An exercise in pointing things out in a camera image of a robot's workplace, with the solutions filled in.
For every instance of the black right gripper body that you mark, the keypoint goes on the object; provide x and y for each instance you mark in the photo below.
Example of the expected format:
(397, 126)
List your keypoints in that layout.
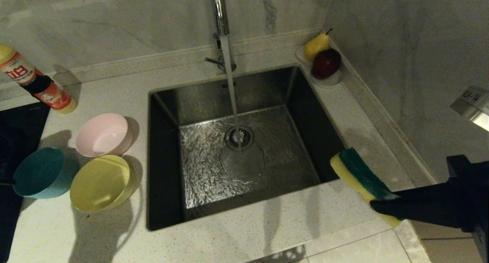
(473, 194)

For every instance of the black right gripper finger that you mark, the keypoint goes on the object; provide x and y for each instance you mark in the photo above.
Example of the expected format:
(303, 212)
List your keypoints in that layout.
(420, 211)
(431, 192)

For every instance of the green and yellow sponge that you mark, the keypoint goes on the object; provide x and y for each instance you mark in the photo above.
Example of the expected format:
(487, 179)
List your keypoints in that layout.
(357, 171)

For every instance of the chrome faucet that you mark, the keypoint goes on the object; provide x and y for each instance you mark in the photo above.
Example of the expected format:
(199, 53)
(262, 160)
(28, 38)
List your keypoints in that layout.
(221, 14)

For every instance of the blue plastic bowl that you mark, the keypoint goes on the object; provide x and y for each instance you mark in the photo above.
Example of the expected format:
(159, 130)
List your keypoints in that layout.
(40, 175)

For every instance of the orange yellow detergent bottle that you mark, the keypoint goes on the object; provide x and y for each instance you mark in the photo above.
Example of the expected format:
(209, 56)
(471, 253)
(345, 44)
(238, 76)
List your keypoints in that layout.
(26, 73)

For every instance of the stainless steel sink basin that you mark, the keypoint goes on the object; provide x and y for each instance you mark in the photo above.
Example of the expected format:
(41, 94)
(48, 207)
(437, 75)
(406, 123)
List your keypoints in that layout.
(286, 159)

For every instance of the light wood cabinet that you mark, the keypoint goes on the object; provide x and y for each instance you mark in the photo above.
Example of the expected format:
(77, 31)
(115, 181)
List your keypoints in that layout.
(439, 249)

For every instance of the small white dish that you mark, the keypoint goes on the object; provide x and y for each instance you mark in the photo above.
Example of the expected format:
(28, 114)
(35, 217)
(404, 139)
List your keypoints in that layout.
(332, 81)
(300, 56)

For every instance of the dark red apple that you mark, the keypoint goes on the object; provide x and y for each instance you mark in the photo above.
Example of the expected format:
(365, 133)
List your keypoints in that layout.
(326, 63)

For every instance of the yellow pear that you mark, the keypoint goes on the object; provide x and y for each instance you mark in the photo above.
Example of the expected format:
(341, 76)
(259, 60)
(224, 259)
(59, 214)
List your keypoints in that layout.
(315, 48)

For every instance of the round metal drain strainer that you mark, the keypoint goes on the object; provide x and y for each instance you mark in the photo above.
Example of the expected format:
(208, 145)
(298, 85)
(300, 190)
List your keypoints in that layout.
(247, 137)

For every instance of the yellow plastic bowl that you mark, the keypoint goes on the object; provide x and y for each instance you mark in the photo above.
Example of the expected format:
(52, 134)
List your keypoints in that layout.
(98, 183)

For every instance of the pink plastic bowl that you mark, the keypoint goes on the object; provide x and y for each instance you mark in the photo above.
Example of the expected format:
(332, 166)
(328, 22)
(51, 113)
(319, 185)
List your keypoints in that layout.
(103, 135)

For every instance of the black glass cooktop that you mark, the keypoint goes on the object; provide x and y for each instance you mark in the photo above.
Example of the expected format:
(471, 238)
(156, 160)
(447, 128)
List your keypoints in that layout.
(19, 121)

